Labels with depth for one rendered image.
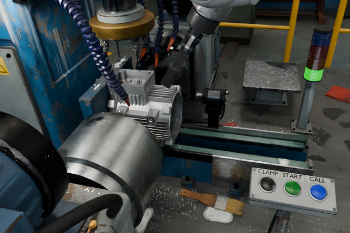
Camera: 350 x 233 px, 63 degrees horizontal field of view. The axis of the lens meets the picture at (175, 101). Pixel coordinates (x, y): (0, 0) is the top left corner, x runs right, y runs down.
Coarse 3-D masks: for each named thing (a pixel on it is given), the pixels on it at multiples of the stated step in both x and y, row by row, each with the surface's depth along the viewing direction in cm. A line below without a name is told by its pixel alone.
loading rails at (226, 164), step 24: (192, 144) 103; (216, 144) 100; (240, 144) 97; (264, 144) 95; (288, 144) 93; (168, 168) 98; (192, 168) 95; (216, 168) 91; (240, 168) 88; (264, 168) 86; (288, 168) 83; (240, 192) 91
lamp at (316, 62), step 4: (308, 56) 102; (308, 60) 102; (312, 60) 100; (316, 60) 99; (320, 60) 99; (324, 60) 100; (308, 64) 102; (312, 64) 101; (316, 64) 100; (320, 64) 100; (308, 68) 103; (312, 68) 101; (316, 68) 101; (320, 68) 101
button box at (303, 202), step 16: (256, 176) 63; (272, 176) 63; (288, 176) 62; (304, 176) 62; (256, 192) 61; (272, 192) 61; (304, 192) 60; (272, 208) 63; (288, 208) 61; (304, 208) 59; (320, 208) 58; (336, 208) 57
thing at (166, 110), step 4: (180, 88) 96; (180, 92) 96; (108, 100) 89; (112, 100) 89; (108, 104) 89; (112, 104) 89; (116, 104) 90; (112, 108) 90; (164, 108) 85; (168, 108) 84; (164, 112) 84; (168, 112) 84; (172, 140) 92; (168, 144) 91; (172, 144) 92
